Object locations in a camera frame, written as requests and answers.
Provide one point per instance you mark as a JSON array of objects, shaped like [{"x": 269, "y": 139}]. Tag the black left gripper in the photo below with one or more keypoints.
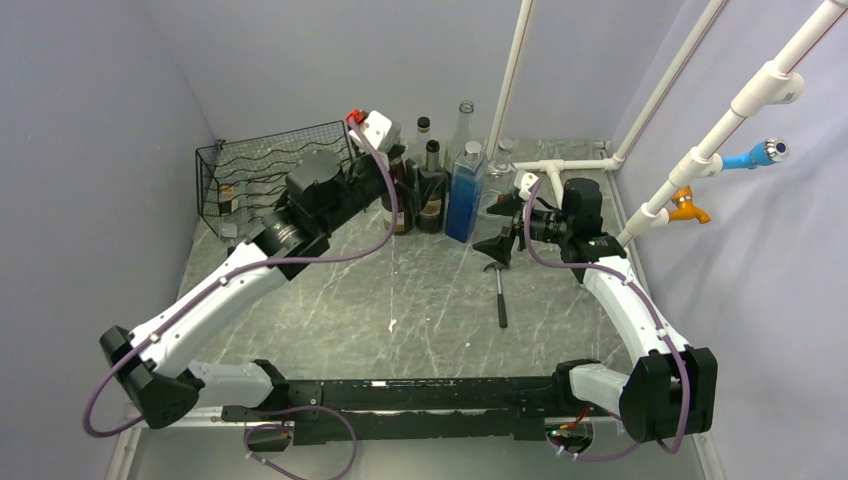
[{"x": 376, "y": 163}]

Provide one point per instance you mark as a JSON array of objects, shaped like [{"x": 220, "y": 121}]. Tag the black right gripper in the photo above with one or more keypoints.
[{"x": 498, "y": 247}]

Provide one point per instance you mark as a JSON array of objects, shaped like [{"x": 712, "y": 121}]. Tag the amber bottle gold foil neck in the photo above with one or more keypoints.
[{"x": 397, "y": 212}]

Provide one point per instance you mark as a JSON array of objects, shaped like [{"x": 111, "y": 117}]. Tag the clear bottle green label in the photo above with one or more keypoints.
[{"x": 499, "y": 177}]

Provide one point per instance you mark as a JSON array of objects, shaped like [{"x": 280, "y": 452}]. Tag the blue glass bottle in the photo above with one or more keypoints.
[{"x": 465, "y": 192}]

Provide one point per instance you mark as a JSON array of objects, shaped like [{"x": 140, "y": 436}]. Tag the dark bottle silver cap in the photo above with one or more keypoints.
[{"x": 432, "y": 186}]

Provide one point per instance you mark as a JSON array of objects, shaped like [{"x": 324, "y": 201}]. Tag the clear frosted short bottle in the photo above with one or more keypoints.
[{"x": 423, "y": 135}]

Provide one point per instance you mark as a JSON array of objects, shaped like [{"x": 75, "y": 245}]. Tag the clear bottle with dark label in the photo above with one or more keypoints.
[{"x": 462, "y": 134}]

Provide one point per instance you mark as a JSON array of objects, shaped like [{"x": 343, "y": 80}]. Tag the small bottle black cap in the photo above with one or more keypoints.
[{"x": 228, "y": 209}]

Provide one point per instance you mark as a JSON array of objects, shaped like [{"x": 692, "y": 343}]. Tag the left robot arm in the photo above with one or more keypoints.
[{"x": 155, "y": 362}]

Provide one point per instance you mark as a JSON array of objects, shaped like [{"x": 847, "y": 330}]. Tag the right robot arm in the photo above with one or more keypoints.
[{"x": 670, "y": 391}]

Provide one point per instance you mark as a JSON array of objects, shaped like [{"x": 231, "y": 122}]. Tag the orange tap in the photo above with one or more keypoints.
[{"x": 685, "y": 208}]

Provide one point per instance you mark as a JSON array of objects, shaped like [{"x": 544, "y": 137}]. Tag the blue tap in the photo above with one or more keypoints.
[{"x": 768, "y": 152}]

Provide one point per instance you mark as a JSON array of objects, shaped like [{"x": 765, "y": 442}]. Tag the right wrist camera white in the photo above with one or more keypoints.
[{"x": 524, "y": 183}]

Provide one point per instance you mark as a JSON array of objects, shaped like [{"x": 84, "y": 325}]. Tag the black handled hammer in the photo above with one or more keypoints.
[{"x": 497, "y": 268}]

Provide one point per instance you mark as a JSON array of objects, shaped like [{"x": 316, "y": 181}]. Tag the black wire wine rack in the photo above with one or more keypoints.
[{"x": 259, "y": 167}]

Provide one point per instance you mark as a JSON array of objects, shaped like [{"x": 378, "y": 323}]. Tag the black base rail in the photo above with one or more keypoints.
[{"x": 523, "y": 408}]

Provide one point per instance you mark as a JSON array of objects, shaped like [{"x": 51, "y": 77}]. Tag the white pvc pipe frame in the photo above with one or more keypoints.
[{"x": 655, "y": 76}]

